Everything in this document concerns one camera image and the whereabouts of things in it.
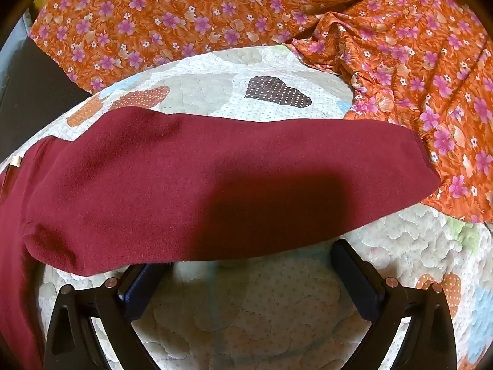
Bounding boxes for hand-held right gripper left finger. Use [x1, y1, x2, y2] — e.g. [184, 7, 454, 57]
[43, 263, 172, 370]

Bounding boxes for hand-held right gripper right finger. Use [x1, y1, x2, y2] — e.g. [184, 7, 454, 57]
[330, 239, 458, 370]

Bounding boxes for maroon small garment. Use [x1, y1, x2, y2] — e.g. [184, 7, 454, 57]
[0, 109, 442, 370]

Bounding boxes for white heart print quilted blanket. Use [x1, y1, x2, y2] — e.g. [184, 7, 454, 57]
[0, 44, 493, 370]

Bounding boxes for black padded surface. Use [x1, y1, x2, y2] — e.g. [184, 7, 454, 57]
[0, 38, 92, 162]

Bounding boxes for orange floral cloth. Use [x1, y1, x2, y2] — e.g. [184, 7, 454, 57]
[29, 0, 493, 224]

